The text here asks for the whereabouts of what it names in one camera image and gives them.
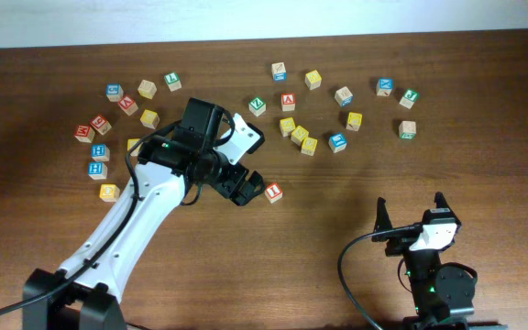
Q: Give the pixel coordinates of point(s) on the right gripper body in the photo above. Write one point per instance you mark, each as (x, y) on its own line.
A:
(400, 244)

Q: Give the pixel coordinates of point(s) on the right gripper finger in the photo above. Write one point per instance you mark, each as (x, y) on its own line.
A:
(440, 201)
(383, 222)

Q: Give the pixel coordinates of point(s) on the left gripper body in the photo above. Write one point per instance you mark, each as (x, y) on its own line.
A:
(225, 176)

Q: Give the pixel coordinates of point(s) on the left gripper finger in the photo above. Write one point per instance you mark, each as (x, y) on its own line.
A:
(255, 138)
(248, 189)

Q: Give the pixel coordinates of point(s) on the red I block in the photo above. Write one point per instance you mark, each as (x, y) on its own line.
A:
(273, 192)

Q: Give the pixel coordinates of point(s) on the yellow C block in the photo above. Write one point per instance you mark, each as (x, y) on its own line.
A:
(133, 147)

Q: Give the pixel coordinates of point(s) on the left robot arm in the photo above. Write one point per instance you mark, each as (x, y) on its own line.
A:
(204, 148)

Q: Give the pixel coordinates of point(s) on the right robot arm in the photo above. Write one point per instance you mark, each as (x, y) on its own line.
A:
(442, 293)

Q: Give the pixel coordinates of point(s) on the yellow S block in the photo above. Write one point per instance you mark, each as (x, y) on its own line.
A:
(287, 125)

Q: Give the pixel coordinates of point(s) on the green Z block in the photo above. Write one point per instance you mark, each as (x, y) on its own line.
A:
(257, 106)

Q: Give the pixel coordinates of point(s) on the yellow block middle cluster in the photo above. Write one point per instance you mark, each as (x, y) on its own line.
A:
(298, 135)

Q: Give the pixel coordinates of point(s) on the yellow block cluster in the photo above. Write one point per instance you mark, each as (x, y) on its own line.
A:
(308, 146)
(298, 135)

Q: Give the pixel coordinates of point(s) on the yellow block lower cluster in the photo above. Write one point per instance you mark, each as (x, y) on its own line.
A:
(308, 146)

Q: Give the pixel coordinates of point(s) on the red A block right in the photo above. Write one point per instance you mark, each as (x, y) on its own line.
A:
(288, 102)

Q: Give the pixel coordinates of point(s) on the red a block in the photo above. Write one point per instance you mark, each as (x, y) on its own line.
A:
(288, 102)
(128, 105)

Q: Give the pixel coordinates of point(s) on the plain blue-sided block top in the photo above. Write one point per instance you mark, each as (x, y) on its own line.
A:
(278, 71)

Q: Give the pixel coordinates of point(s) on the plain blue-sided block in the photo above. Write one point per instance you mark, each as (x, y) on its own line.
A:
(278, 71)
(343, 96)

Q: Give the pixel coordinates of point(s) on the blue E block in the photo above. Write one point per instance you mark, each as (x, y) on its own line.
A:
(337, 142)

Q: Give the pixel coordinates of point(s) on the plain green-sided block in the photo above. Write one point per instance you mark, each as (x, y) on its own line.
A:
(407, 130)

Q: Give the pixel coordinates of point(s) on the yellow block top right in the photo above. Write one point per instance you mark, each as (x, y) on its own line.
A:
(313, 79)

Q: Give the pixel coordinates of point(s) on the plain blue-sided block right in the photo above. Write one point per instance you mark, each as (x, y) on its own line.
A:
(343, 96)

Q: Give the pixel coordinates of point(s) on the yellow block upper left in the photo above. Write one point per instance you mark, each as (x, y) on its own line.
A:
(150, 119)

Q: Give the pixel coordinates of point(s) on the green L block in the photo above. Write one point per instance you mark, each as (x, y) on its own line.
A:
(173, 81)

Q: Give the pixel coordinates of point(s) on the green J block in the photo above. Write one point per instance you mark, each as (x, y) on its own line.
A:
(409, 98)

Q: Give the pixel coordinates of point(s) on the yellow O block left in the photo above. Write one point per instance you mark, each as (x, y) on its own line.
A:
(109, 193)

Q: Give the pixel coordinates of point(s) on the plain yellow-edged block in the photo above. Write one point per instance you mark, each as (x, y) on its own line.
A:
(147, 89)

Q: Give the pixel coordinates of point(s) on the red A block left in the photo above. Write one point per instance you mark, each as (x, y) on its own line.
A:
(128, 105)

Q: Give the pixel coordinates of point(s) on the blue H block upper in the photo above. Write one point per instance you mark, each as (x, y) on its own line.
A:
(100, 152)

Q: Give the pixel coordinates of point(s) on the blue h block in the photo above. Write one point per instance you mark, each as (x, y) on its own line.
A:
(97, 170)
(100, 152)

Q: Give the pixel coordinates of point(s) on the blue K block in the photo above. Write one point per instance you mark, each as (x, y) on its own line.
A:
(384, 86)

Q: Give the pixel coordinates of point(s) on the blue H block lower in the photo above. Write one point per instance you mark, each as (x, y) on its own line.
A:
(97, 170)

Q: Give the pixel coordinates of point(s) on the red 9 block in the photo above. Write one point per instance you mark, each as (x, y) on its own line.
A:
(100, 124)

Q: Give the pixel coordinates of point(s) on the blue 5 block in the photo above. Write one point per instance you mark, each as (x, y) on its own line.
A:
(114, 92)

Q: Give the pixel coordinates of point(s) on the red M block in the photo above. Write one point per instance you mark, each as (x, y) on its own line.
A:
(84, 134)

